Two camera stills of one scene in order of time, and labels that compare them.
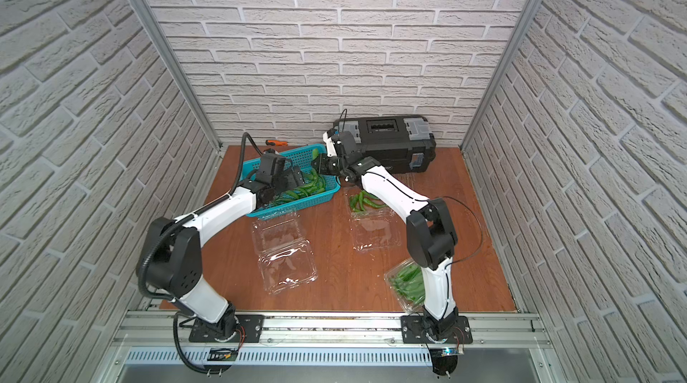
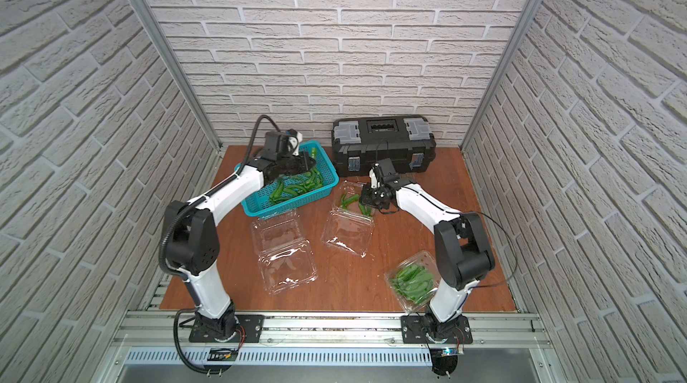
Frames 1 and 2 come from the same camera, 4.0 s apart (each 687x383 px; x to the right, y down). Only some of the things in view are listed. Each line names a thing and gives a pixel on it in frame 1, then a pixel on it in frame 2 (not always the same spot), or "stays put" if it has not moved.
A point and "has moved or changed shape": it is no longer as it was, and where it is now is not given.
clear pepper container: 371,225 has moved or changed shape
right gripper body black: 331,165 -> 372,197
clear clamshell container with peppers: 285,256 stays put
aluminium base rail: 327,340 stays put
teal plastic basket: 317,188 has moved or changed shape
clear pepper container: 407,282 stays put
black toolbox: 403,142 stays put
